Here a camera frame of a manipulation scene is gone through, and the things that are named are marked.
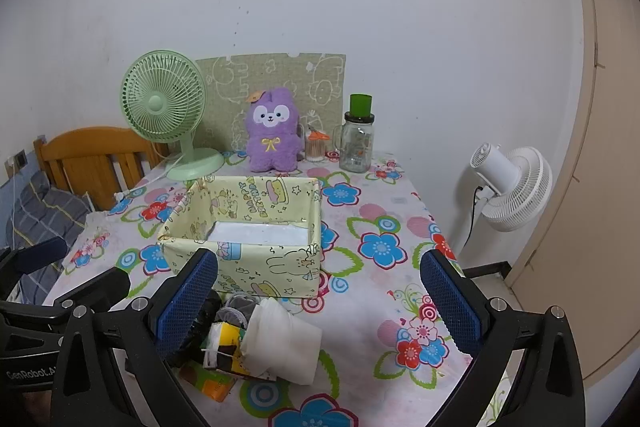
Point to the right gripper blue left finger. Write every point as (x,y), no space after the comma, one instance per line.
(179,300)

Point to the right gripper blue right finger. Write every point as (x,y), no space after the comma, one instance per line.
(458,302)

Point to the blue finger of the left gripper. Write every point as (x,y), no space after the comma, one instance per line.
(15,264)
(99,293)

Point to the grey drawstring pouch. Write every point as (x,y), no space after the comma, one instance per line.
(237,310)

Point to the yellow cartoon tissue pack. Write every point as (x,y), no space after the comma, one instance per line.
(222,349)

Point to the green tissue pack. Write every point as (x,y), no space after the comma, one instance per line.
(209,382)

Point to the white cloth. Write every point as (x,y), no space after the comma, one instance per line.
(280,344)

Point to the grey plaid bedding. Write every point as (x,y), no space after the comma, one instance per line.
(41,212)

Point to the floral tablecloth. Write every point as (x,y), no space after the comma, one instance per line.
(386,357)

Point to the yellow cartoon fabric storage box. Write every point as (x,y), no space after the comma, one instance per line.
(264,230)

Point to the wooden chair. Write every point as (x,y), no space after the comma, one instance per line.
(97,161)

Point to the beige door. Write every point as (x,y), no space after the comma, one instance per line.
(584,252)

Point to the white standing fan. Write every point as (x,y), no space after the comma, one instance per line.
(515,188)

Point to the purple plush toy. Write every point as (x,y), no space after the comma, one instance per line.
(272,127)

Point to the green desk fan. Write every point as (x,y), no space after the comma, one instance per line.
(163,98)

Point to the cotton swab container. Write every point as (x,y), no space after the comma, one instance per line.
(315,151)

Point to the glass mason jar mug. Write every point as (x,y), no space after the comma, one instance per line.
(354,142)

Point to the orange scissors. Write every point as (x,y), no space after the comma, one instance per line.
(316,135)

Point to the green cup on jar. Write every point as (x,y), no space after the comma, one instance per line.
(360,105)

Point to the patterned cardboard backboard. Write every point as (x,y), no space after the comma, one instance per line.
(315,80)

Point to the wall power outlet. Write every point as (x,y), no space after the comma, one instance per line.
(14,164)

